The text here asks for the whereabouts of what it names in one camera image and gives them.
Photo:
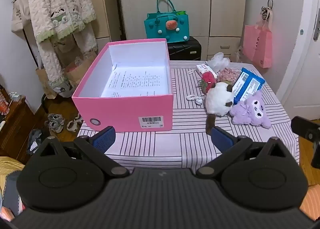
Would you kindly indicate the white door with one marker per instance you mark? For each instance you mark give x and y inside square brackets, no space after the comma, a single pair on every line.
[300,81]

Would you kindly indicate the yellow blanket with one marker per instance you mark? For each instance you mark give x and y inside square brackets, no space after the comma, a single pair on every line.
[10,169]

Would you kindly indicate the green plush toy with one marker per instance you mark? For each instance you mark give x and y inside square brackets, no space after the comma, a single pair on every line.
[226,82]

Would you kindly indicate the white pink wipes packet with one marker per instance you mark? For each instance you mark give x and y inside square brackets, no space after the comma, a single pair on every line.
[203,68]

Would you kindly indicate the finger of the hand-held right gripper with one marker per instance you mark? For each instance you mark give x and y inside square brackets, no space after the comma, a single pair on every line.
[303,128]

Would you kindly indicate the red strawberry plush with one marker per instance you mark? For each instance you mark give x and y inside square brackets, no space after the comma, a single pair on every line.
[208,79]

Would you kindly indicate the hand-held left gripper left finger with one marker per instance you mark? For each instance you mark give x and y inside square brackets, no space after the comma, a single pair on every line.
[104,138]

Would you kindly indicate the purple plush toy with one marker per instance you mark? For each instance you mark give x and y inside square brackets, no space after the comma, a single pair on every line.
[247,114]

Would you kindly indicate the white plastic bag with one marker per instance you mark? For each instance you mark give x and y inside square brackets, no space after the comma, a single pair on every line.
[217,63]

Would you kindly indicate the pink tote bag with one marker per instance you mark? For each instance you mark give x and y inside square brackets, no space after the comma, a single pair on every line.
[257,44]

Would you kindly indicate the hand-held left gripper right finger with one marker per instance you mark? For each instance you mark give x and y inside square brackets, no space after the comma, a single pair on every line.
[222,139]

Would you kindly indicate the brown paper bag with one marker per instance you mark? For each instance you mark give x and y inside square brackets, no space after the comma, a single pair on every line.
[77,69]
[45,80]

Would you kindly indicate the beige cabinet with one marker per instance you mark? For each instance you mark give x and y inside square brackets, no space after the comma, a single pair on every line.
[105,7]

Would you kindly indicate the pink cardboard box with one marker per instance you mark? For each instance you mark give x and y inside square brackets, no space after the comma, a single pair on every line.
[120,109]

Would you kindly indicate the printed paper sheet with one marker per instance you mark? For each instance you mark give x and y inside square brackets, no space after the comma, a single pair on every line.
[140,81]

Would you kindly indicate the teal felt handbag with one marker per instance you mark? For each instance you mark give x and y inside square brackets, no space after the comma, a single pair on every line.
[160,31]

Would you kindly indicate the black clothes rack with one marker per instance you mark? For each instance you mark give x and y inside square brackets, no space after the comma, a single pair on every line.
[45,104]

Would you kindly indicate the beige canvas tote bag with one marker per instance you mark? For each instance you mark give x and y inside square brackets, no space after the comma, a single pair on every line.
[20,16]

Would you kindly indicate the blue wipes packet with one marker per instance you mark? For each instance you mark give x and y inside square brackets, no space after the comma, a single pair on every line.
[246,84]

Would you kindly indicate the beige wardrobe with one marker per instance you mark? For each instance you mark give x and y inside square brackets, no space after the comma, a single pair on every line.
[225,7]

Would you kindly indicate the white cat plush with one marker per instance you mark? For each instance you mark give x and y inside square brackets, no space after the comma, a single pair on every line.
[217,99]

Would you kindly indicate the black suitcase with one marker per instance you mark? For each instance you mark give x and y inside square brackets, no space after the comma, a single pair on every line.
[185,49]

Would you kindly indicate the dark plastic bag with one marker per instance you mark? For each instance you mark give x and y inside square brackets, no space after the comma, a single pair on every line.
[33,141]

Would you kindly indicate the orange pink cloth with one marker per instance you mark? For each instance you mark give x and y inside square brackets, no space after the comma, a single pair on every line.
[311,204]

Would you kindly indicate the clear plastic bag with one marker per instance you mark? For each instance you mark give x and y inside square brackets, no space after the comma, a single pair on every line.
[239,54]

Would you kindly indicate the wooden cabinet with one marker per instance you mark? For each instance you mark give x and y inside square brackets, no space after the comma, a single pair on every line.
[17,124]

